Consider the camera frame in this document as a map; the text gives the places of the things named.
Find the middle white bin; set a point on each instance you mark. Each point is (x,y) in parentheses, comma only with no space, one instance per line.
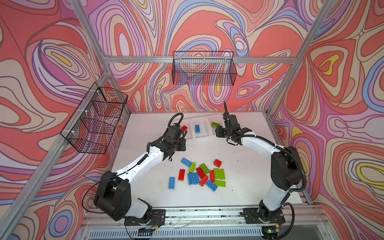
(204,134)

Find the black wire basket wall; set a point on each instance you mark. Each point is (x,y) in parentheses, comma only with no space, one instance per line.
(208,68)
(95,120)

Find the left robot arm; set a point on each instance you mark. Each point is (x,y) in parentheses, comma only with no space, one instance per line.
(114,196)

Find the large green lego brick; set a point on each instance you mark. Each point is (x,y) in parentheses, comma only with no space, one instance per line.
(219,174)

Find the blue lego brick bottom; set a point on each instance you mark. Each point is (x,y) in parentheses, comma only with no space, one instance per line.
(211,185)

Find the blue lego brick top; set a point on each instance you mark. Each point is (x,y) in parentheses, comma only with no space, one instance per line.
(197,129)

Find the green lego brick narrow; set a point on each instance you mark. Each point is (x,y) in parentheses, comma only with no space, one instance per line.
(192,167)

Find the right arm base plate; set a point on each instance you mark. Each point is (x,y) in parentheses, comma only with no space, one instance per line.
(263,216)

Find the black wire basket left wall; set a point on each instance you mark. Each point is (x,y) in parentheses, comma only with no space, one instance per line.
(95,120)

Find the red lego brick upright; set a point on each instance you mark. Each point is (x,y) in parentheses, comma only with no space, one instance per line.
(212,176)

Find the blue double lego brick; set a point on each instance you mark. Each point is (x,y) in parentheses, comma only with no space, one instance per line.
(193,178)

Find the small red lego brick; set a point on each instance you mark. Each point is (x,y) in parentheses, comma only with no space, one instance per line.
(217,163)

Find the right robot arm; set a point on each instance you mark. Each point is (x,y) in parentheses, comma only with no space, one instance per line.
(287,171)

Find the right white bin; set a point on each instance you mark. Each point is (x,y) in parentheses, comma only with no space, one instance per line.
(218,118)

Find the black wire basket back wall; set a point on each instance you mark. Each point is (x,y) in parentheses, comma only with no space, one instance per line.
(208,68)

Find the green lego brick bottom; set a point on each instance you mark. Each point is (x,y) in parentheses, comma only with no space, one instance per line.
(220,183)

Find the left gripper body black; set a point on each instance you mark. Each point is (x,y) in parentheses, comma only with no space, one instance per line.
(180,146)

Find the green lego brick tilted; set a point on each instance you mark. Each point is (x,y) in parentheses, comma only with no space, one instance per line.
(205,169)

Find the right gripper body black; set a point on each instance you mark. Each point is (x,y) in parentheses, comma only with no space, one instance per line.
(224,132)

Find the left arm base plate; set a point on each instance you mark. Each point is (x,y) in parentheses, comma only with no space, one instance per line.
(153,218)

